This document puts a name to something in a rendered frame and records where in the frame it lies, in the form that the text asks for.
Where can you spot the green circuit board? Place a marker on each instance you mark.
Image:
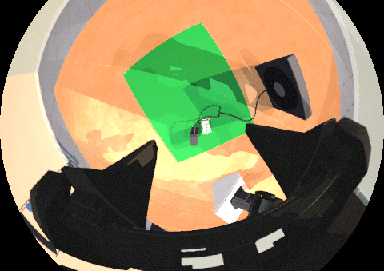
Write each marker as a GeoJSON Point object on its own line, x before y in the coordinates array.
{"type": "Point", "coordinates": [182, 80]}

